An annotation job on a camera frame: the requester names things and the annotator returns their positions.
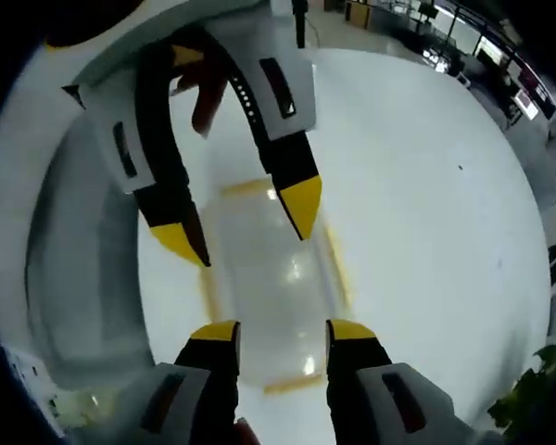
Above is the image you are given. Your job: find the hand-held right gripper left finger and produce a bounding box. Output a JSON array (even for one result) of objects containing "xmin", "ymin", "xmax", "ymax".
[{"xmin": 113, "ymin": 318, "xmax": 242, "ymax": 445}]

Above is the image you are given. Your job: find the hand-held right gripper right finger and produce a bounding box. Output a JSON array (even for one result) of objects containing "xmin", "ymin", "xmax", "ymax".
[{"xmin": 324, "ymin": 317, "xmax": 504, "ymax": 445}]

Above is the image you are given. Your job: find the person's right hand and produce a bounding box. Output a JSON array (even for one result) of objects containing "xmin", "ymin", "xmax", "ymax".
[{"xmin": 234, "ymin": 416, "xmax": 261, "ymax": 445}]

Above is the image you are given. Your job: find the person's left hand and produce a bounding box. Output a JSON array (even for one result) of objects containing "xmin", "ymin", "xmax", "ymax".
[{"xmin": 171, "ymin": 59, "xmax": 229, "ymax": 140}]

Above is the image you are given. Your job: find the black laptop stand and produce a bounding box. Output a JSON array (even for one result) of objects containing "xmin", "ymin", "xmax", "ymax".
[{"xmin": 291, "ymin": 0, "xmax": 307, "ymax": 50}]

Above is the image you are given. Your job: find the yellow cabinet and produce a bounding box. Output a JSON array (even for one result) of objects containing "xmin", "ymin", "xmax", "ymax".
[{"xmin": 345, "ymin": 0, "xmax": 371, "ymax": 28}]

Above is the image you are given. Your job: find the grey mesh chair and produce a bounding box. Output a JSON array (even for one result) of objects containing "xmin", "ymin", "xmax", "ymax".
[{"xmin": 25, "ymin": 124, "xmax": 158, "ymax": 395}]

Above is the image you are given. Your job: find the clear sheet with yellow tape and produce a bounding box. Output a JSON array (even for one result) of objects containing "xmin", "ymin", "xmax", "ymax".
[{"xmin": 197, "ymin": 179, "xmax": 354, "ymax": 396}]

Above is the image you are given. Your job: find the green potted plant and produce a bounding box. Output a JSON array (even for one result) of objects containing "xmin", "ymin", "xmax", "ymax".
[{"xmin": 486, "ymin": 336, "xmax": 556, "ymax": 441}]

